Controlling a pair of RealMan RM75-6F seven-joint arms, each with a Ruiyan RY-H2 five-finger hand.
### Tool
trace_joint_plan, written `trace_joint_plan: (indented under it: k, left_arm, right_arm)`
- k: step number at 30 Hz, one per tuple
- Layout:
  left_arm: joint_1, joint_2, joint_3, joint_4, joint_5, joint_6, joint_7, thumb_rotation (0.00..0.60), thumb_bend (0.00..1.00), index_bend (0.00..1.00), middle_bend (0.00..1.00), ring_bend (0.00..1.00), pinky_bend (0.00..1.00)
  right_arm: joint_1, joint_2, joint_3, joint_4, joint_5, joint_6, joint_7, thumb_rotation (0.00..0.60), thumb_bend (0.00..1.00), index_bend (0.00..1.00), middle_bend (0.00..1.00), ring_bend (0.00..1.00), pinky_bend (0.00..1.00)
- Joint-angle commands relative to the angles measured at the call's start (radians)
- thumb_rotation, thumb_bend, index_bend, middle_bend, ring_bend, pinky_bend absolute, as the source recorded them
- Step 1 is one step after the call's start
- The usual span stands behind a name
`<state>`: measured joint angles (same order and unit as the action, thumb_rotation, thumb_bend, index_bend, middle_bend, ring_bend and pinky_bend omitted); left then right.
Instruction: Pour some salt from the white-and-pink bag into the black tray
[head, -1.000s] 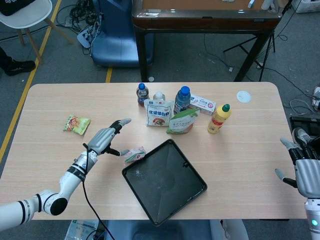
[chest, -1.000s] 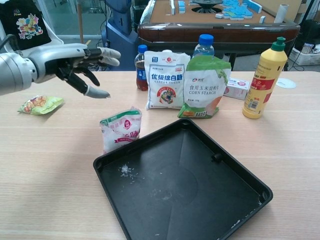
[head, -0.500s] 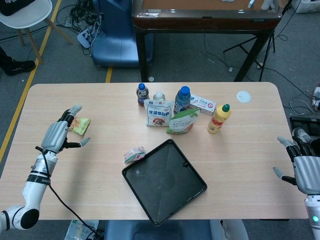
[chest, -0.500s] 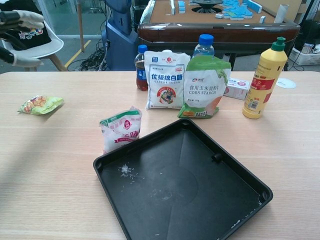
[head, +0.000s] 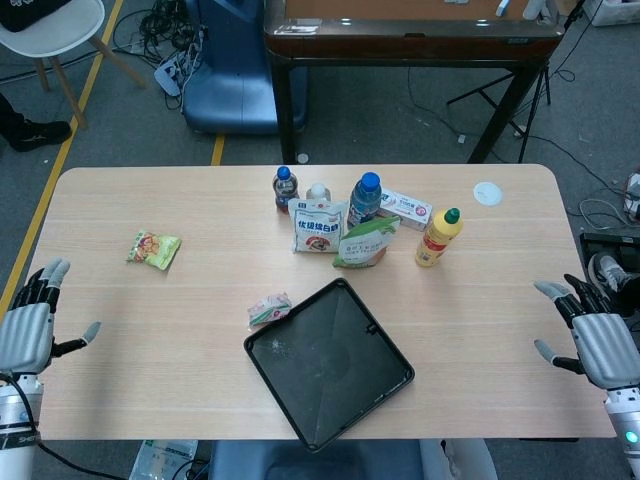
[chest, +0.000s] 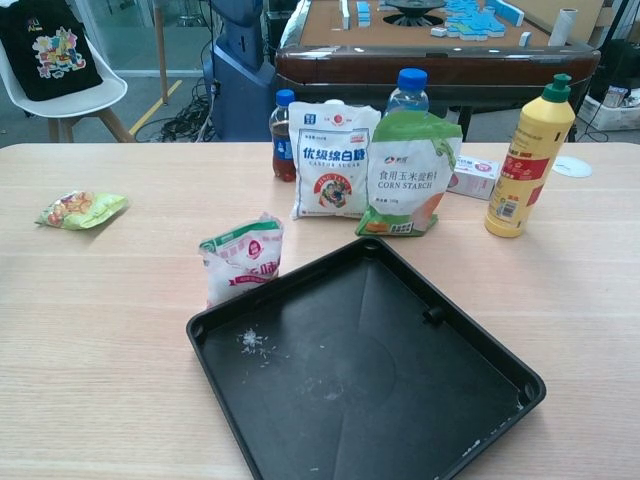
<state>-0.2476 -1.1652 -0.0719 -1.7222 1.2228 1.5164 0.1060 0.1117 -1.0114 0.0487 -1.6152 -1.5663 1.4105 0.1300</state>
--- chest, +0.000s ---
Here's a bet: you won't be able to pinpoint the white green snack bag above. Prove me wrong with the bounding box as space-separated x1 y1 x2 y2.
199 211 285 310

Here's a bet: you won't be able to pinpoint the white caster sugar bag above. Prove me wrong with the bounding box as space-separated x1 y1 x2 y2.
289 99 380 221

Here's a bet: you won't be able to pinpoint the green white pouch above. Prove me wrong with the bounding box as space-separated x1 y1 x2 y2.
354 110 464 238

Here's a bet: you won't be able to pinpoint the black square plastic tray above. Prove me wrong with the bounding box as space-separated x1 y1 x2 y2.
185 236 547 480

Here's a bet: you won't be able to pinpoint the black printed tote bag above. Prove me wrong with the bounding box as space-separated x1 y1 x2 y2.
0 0 105 103

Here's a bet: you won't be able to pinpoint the small cola bottle blue cap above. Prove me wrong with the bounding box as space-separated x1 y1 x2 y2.
269 89 297 183

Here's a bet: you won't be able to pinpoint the white pink toothpaste box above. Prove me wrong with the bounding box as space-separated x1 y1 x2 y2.
446 153 502 201

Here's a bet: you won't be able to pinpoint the clear water bottle blue cap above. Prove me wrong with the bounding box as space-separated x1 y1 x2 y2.
383 68 430 119

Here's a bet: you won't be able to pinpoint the brown mahjong table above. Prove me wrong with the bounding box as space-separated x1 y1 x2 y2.
273 0 602 144

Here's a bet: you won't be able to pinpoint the yellow bottle green cap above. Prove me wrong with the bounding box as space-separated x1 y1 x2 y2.
483 73 577 239

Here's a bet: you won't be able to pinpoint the green yellow snack packet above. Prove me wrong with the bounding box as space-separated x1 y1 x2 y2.
34 189 130 231

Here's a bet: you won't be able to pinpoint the black mahjong centre dish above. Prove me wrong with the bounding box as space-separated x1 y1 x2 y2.
383 0 448 26

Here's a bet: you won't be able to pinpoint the white round table grommet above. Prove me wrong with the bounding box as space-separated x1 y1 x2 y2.
553 155 594 178

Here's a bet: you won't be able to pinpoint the blue mahjong tile pile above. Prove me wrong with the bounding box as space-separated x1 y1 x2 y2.
443 0 525 40

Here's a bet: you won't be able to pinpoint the white chair wooden legs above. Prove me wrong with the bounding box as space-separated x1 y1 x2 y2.
0 34 136 144

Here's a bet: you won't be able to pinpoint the white paper roll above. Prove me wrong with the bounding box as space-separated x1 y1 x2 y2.
549 7 579 47

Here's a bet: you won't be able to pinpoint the black floor cable bundle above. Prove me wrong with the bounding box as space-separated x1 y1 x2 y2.
159 89 221 144

